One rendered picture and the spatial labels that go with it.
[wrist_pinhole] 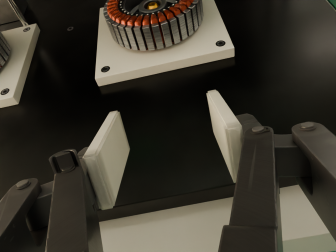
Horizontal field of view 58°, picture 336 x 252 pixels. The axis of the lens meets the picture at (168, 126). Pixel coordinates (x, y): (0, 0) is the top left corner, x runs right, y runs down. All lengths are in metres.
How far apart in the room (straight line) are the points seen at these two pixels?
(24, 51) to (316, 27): 0.35
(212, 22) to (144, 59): 0.09
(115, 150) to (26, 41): 0.30
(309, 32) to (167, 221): 0.25
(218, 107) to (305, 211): 0.13
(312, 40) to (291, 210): 0.18
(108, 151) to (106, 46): 0.23
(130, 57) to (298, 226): 0.23
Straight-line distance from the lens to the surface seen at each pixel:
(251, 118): 0.16
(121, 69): 0.33
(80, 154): 0.17
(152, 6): 0.37
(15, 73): 0.40
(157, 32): 0.32
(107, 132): 0.17
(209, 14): 0.38
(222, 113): 0.15
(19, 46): 0.45
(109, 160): 0.16
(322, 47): 0.35
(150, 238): 0.25
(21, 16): 0.48
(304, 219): 0.26
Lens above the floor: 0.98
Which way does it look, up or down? 49 degrees down
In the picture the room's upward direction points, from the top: 16 degrees counter-clockwise
